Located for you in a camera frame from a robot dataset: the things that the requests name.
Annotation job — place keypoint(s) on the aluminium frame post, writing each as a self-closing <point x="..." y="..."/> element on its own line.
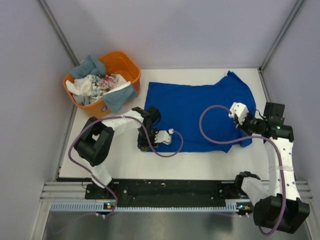
<point x="297" y="7"/>
<point x="58" y="31"/>

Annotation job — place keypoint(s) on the grey-blue t shirt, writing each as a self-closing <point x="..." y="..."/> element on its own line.
<point x="120" y="98"/>

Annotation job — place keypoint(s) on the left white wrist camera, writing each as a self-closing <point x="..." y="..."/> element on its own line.
<point x="164" y="137"/>

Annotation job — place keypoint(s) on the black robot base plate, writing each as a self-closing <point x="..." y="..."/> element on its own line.
<point x="176" y="193"/>

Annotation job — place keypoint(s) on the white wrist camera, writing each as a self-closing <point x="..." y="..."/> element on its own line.
<point x="164" y="137"/>
<point x="238" y="111"/>

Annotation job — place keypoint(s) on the grey slotted cable duct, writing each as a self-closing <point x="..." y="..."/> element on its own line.
<point x="69" y="206"/>

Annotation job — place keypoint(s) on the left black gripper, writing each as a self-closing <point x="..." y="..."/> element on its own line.
<point x="143" y="145"/>

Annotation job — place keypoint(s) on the left aluminium frame post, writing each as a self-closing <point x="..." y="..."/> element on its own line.
<point x="58" y="31"/>

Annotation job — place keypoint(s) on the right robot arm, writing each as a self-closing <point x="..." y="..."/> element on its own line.
<point x="278" y="208"/>

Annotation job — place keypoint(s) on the white t shirt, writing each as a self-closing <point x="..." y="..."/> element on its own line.
<point x="80" y="87"/>

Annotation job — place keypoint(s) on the orange plastic laundry basket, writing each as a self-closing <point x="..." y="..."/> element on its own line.
<point x="125" y="65"/>

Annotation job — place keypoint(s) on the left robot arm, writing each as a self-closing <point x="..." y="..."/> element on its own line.
<point x="94" y="145"/>

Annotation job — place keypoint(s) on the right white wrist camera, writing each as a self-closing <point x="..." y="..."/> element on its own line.
<point x="238" y="111"/>

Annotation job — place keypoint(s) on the blue t shirt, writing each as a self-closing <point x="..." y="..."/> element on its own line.
<point x="181" y="107"/>

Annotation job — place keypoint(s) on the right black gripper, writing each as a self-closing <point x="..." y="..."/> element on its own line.
<point x="242" y="126"/>

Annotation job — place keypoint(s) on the right aluminium frame post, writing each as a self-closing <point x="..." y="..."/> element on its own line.
<point x="297" y="7"/>

